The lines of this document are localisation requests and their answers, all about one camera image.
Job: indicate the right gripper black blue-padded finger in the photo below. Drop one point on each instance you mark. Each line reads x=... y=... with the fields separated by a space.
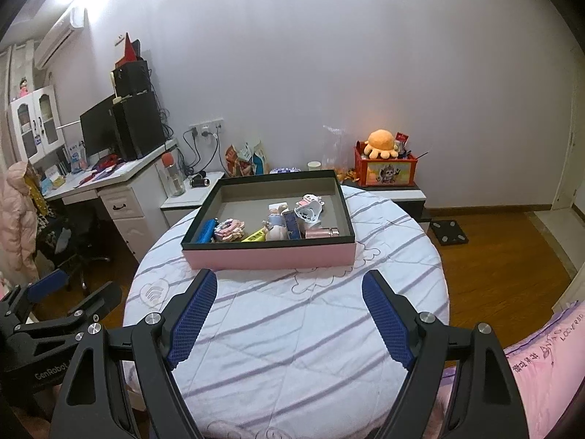
x=93 y=400
x=485 y=401

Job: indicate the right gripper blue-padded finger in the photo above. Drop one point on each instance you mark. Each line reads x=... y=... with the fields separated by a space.
x=53 y=281

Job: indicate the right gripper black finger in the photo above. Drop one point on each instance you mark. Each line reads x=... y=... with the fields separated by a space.
x=98 y=304

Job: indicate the blue point liner pen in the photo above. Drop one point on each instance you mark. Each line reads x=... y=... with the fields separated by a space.
x=206 y=232

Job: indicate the pink brick keyboard toy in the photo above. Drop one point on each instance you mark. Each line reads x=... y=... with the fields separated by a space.
x=229 y=230

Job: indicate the yellow highlighter pen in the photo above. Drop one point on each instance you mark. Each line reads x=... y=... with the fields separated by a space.
x=257 y=236

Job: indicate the blue metal harmonica box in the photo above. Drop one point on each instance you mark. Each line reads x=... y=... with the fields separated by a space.
x=291 y=222

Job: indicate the pink white brick cat figure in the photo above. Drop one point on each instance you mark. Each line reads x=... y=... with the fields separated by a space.
x=311 y=201

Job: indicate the pink hanging jacket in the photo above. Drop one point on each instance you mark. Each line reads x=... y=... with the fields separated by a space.
x=19 y=224

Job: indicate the pink embroidered pillow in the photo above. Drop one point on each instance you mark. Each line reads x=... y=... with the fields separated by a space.
x=548 y=367

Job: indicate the white striped quilt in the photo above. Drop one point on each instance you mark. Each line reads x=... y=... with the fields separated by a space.
x=295 y=353

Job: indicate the white desk with drawers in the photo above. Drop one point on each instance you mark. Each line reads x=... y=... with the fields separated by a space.
x=132 y=195

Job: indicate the bottle with red cap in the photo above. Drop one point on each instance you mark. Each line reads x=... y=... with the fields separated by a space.
x=173 y=174

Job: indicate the pink pig doll figure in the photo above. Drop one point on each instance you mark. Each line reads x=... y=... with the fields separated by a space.
x=275 y=224

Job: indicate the white glass-door cabinet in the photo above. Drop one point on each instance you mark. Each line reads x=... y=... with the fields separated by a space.
x=36 y=125

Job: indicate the black computer monitor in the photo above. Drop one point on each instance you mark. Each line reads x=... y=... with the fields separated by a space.
x=98 y=127

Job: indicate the black bathroom scale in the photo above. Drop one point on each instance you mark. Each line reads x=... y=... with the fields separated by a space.
x=448 y=232

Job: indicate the pink box with black rim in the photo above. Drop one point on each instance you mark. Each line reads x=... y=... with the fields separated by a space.
x=248 y=199

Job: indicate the rose gold metal cylinder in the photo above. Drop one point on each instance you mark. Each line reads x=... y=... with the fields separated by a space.
x=321 y=233

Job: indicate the snack bags pile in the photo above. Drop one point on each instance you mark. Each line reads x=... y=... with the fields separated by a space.
x=247 y=160

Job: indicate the white paper cup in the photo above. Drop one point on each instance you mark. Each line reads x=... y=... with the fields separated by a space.
x=312 y=166

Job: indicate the red cartoon storage crate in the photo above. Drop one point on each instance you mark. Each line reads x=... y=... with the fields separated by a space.
x=379 y=172

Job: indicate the white air conditioner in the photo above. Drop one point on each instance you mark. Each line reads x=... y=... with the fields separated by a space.
x=69 y=24

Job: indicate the orange octopus plush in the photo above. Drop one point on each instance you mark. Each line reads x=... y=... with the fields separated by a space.
x=381 y=144

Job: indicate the white wall power strip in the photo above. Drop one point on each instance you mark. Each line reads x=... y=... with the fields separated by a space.
x=207 y=128

